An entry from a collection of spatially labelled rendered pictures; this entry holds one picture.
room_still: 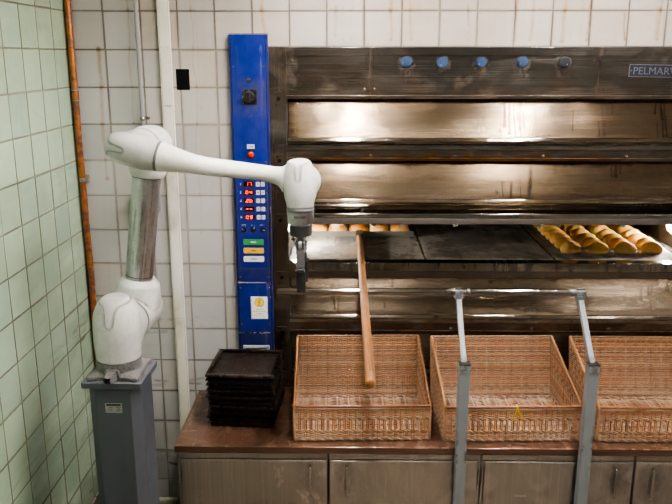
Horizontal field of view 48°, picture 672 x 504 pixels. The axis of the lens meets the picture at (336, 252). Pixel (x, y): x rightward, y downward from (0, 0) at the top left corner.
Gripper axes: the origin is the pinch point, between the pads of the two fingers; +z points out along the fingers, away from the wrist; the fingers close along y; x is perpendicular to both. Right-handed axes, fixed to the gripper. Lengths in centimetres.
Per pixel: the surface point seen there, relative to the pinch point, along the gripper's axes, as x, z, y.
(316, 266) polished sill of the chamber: 1, 15, -81
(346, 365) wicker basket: 14, 59, -75
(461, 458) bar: 58, 77, -23
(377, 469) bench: 26, 85, -29
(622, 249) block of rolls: 141, 13, -97
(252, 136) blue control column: -24, -43, -77
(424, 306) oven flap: 49, 34, -81
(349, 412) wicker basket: 15, 62, -33
